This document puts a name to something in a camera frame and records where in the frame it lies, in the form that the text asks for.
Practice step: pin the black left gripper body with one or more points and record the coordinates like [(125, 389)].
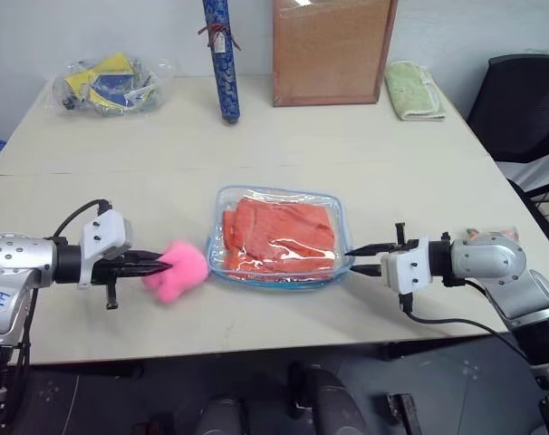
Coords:
[(116, 269)]

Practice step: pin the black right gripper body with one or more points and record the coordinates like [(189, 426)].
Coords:
[(400, 233)]

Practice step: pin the pink fluffy cloth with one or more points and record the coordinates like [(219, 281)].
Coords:
[(181, 272)]

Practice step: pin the clear plastic pouch blue trim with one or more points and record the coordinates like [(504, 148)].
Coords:
[(279, 195)]

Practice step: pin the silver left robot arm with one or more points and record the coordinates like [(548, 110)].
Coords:
[(16, 263)]

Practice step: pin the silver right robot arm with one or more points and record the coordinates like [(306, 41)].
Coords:
[(492, 260)]

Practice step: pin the orange cloth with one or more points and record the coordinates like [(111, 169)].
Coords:
[(279, 231)]

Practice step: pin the small clear bag orange bits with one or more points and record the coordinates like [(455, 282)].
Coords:
[(510, 232)]

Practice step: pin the large dark rounded shape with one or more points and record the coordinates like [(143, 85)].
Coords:
[(335, 403)]

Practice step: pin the green folded towel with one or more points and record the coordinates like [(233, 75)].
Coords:
[(412, 90)]

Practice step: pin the black flat foot plate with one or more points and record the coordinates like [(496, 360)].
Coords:
[(403, 414)]

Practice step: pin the small dark rounded shape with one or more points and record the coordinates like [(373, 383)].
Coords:
[(220, 419)]

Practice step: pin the black mesh office chair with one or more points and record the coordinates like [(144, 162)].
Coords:
[(519, 104)]

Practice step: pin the yellow and blue folded fabric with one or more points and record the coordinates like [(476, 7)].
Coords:
[(113, 81)]

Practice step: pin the clear crumpled plastic bag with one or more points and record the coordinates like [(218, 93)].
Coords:
[(61, 97)]

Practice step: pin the blue patterned scroll tube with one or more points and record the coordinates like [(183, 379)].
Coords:
[(227, 86)]

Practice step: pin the wooden framed cork board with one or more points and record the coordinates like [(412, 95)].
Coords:
[(329, 50)]

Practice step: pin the white paper tag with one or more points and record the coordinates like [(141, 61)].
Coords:
[(218, 40)]

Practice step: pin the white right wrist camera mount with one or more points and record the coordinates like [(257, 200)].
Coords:
[(406, 269)]

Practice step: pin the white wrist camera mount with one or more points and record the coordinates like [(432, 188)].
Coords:
[(103, 231), (406, 269)]

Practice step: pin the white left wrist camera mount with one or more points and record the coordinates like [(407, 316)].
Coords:
[(103, 231)]

